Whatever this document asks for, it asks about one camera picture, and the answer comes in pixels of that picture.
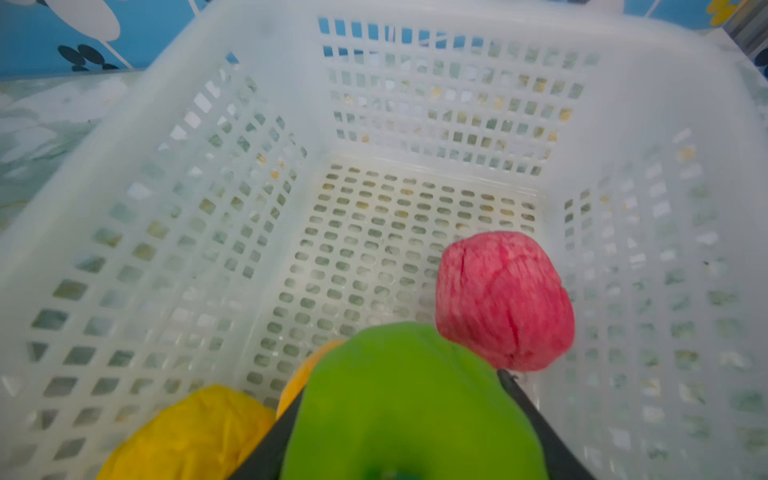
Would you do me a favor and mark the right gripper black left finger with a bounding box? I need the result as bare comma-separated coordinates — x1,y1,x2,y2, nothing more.
229,390,304,480

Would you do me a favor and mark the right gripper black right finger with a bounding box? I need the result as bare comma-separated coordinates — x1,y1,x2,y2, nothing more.
497,370,595,480

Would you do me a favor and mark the yellow fruit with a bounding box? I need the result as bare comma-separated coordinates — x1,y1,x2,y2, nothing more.
98,385,276,480

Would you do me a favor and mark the red orange fruit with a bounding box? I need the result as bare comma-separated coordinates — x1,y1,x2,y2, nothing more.
276,340,343,419

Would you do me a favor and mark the green fruit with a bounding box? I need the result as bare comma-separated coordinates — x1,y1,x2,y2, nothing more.
281,322,547,479

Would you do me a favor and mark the pink round fruit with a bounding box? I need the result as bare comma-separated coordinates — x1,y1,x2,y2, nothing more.
435,231,575,372

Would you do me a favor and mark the white plastic basket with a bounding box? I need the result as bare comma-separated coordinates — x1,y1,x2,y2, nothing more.
1,1,767,479

